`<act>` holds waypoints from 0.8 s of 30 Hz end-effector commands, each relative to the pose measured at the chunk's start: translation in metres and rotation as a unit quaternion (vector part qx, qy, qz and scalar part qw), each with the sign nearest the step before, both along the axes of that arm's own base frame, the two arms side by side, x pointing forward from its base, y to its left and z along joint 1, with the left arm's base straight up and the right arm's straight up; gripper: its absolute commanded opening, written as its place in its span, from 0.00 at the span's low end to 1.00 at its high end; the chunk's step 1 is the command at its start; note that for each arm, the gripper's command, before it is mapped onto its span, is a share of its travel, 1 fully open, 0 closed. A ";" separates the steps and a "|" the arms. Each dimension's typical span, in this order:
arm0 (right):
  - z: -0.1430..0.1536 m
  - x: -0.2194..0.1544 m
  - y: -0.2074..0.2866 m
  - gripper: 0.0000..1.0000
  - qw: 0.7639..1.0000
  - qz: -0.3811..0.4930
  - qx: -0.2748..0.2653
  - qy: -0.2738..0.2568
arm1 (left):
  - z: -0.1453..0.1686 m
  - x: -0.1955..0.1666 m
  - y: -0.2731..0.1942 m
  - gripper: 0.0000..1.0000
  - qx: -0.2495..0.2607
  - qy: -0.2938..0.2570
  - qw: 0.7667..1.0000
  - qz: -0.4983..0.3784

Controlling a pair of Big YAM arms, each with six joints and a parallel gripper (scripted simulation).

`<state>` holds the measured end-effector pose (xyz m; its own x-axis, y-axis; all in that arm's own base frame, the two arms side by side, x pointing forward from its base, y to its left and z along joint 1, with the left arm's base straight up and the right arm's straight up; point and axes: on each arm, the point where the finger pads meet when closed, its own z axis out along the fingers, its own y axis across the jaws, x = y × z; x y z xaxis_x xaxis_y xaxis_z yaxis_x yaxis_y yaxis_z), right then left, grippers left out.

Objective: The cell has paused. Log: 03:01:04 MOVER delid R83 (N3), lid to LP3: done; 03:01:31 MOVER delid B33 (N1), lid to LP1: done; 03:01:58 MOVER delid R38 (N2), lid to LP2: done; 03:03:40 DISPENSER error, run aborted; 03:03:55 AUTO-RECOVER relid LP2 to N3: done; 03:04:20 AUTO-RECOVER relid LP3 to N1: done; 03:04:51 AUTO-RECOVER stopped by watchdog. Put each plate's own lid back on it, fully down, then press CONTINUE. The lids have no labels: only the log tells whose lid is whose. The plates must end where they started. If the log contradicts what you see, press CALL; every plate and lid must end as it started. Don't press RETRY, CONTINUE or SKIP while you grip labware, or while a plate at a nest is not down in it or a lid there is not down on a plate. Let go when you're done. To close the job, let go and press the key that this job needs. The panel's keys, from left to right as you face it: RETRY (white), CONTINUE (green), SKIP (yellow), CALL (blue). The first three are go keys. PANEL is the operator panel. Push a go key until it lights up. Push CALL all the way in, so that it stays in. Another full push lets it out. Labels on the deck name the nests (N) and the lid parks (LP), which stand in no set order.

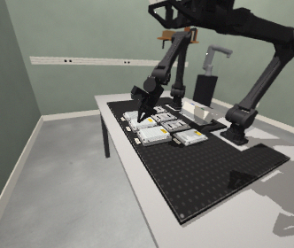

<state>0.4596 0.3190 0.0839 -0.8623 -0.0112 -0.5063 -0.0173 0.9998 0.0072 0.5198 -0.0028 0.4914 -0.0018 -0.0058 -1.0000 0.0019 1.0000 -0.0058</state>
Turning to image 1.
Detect white operator panel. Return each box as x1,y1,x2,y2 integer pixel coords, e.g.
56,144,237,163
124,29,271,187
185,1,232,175
179,102,214,126

